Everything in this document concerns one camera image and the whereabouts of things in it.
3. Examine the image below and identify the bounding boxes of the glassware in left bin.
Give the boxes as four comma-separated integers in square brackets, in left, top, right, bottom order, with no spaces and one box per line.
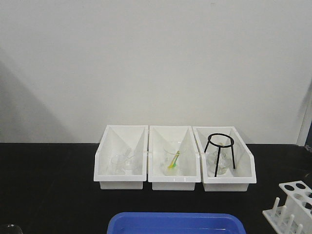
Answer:
[109,148,141,176]

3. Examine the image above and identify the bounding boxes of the glass flask in right bin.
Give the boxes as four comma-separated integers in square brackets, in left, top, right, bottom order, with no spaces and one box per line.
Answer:
[206,144,232,176]

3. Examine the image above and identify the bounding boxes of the white storage bin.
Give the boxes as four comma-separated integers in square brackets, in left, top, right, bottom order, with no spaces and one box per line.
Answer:
[192,126,257,192]
[148,125,201,191]
[94,125,148,190]

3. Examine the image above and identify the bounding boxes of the blue plastic tray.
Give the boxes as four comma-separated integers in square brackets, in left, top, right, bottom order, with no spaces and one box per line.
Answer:
[107,212,246,234]

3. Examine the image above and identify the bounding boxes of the middle white storage bin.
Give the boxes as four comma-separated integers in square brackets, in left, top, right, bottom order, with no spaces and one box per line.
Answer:
[148,125,201,191]

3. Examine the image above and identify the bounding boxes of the clear beaker in middle bin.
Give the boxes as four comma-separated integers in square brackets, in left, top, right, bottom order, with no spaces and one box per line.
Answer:
[161,141,187,176]

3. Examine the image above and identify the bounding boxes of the right white storage bin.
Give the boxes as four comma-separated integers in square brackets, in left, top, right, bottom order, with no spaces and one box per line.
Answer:
[192,126,257,192]

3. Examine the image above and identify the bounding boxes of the green plastic spoon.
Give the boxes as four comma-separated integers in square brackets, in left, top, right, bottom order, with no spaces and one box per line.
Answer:
[171,154,179,168]

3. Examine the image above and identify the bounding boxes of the white test tube rack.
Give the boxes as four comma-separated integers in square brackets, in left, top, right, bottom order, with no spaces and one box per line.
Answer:
[262,180,312,234]

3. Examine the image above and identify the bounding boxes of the left white storage bin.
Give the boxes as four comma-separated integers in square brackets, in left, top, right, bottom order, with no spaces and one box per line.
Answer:
[94,125,148,190]

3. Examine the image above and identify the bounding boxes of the glass beaker on counter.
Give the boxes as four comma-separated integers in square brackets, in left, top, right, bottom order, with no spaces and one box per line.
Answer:
[0,224,23,234]

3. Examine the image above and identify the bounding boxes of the yellow plastic spoon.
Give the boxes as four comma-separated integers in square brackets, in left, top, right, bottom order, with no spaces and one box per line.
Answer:
[167,151,180,169]

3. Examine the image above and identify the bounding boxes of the black wire tripod stand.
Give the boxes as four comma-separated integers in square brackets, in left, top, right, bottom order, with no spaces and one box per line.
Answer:
[204,133,236,177]

